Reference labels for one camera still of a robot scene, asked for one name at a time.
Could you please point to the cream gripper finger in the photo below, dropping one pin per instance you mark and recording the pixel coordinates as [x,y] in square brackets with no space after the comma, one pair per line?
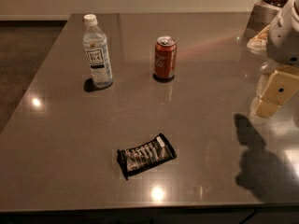
[275,89]

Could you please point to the black rxbar chocolate wrapper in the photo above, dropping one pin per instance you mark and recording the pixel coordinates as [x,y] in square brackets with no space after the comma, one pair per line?
[136,160]

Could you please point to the red coke can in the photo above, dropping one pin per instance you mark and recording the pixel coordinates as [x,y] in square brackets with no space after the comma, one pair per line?
[165,58]

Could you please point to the white snack packet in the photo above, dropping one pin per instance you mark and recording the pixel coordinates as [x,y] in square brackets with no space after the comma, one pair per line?
[258,43]

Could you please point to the steel dispenser base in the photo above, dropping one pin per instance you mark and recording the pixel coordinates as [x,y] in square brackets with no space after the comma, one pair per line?
[261,15]

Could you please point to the clear water bottle white cap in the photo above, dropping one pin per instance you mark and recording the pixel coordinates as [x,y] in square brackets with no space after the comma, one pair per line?
[94,42]

